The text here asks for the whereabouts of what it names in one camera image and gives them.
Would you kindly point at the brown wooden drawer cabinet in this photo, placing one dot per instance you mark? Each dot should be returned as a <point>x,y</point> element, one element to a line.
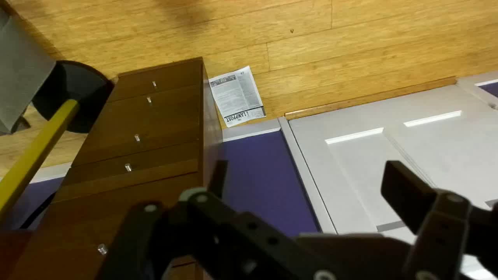
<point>95,196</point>

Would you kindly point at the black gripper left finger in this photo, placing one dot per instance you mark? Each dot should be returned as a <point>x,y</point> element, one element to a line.
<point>224,242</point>

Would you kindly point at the grey box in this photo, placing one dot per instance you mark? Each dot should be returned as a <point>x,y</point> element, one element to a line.
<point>23,68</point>

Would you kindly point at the yellow pole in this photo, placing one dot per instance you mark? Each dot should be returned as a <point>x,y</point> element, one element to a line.
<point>26,164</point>

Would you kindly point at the white printed paper sheet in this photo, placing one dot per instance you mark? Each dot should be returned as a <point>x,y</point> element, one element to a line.
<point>236,96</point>

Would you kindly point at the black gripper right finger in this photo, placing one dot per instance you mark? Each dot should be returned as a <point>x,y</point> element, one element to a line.
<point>446,225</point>

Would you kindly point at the white panel door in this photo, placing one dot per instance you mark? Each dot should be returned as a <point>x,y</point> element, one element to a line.
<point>446,135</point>

